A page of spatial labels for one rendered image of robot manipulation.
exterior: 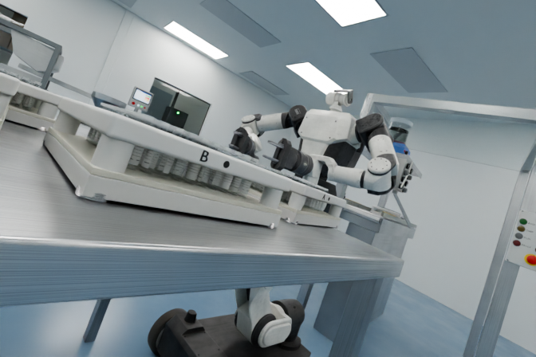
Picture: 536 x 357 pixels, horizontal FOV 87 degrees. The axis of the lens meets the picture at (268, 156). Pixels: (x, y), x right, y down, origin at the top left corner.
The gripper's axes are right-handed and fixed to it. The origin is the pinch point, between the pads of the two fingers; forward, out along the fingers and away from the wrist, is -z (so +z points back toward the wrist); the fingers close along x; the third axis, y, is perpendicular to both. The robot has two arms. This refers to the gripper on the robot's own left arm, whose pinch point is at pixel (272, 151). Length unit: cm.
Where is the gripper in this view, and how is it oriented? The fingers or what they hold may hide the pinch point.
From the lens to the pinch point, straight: 102.7
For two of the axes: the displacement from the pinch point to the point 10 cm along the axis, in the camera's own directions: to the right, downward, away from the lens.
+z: 7.3, 3.1, 6.0
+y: -5.8, -1.6, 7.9
